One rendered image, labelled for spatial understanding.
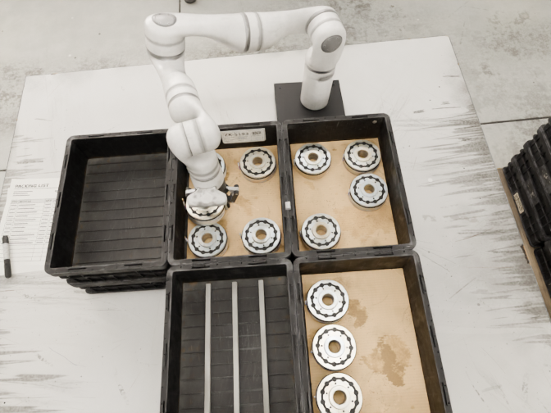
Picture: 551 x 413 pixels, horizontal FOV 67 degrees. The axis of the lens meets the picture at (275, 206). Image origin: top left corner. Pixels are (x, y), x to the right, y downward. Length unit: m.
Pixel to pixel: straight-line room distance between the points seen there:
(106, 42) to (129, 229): 1.91
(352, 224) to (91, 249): 0.71
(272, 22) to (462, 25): 1.99
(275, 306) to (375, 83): 0.89
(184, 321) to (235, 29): 0.72
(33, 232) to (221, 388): 0.79
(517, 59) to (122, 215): 2.36
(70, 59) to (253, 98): 1.66
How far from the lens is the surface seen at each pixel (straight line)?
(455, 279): 1.31
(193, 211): 1.13
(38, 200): 1.55
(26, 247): 1.50
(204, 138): 0.84
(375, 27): 2.85
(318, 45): 1.18
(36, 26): 3.29
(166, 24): 1.06
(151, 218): 1.22
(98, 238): 1.25
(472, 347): 1.29
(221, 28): 1.08
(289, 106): 1.41
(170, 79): 0.96
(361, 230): 1.15
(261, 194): 1.18
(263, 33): 1.11
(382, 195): 1.17
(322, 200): 1.18
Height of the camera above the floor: 1.89
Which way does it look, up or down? 65 degrees down
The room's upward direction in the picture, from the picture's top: 6 degrees counter-clockwise
